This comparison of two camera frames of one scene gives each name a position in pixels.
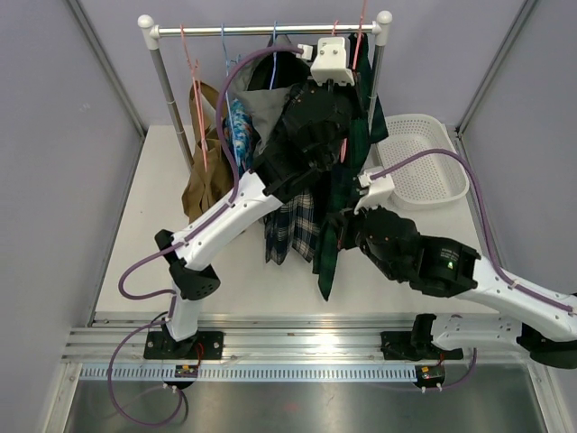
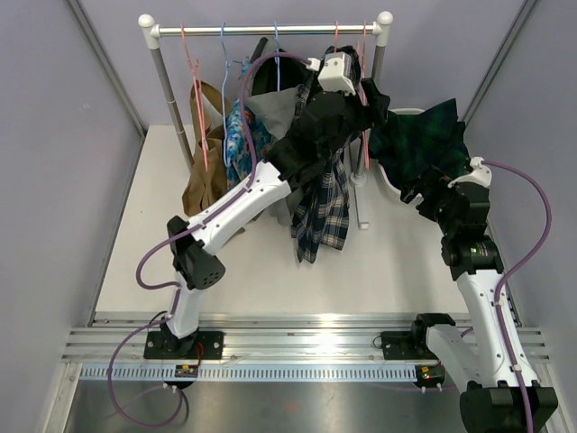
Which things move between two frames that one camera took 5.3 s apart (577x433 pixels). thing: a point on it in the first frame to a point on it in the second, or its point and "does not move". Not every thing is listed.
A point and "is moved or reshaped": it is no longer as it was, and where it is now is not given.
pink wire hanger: [364, 3] to [362, 69]
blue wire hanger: [275, 55] is moved or reshaped
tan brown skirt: [208, 181] does not move
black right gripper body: [351, 234] to [437, 203]
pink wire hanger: [194, 69] does not move
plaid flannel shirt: [296, 225] to [322, 224]
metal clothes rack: [153, 32] does not move
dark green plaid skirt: [349, 161] to [422, 142]
